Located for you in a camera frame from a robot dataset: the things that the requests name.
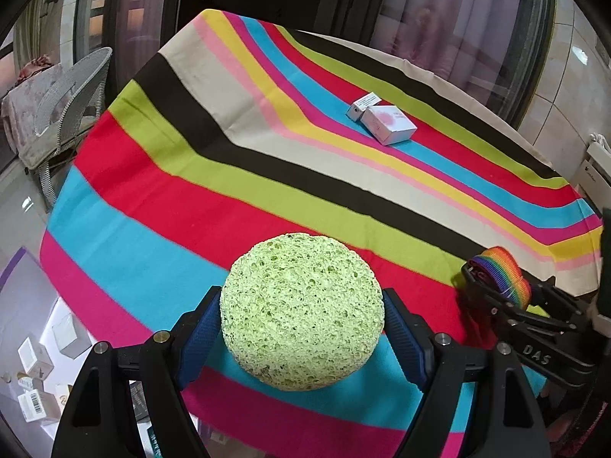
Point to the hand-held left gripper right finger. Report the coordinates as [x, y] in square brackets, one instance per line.
[405, 338]

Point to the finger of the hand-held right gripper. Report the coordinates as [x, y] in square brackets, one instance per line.
[534, 350]
[563, 296]

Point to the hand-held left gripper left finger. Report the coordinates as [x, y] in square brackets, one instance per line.
[200, 338]

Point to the rainbow ribbon roll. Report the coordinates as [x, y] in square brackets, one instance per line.
[501, 272]

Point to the round green sponge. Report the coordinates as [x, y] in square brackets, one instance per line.
[300, 310]

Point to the dark green box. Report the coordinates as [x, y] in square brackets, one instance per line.
[155, 443]

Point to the plain white cube box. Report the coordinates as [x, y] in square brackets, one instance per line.
[69, 336]

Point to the white box with barcode label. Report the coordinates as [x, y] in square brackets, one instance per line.
[38, 405]

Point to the white storage box purple trim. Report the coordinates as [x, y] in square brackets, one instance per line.
[28, 296]

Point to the white appliance with bird logo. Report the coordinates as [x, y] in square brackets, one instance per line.
[599, 171]

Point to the dark pink clothing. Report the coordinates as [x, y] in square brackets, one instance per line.
[587, 420]

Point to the striped colourful tablecloth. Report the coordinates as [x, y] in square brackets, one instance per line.
[191, 200]

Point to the white box with pink print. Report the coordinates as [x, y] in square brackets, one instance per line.
[389, 126]

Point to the small white box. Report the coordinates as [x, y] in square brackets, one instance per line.
[363, 105]

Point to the pink sheer curtain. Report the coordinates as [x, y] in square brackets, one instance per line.
[453, 24]

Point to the white wicker chair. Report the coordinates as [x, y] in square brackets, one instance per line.
[76, 86]

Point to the table with floral cloth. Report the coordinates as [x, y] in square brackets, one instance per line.
[24, 100]

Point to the white wall outlet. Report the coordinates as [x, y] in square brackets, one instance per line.
[578, 55]

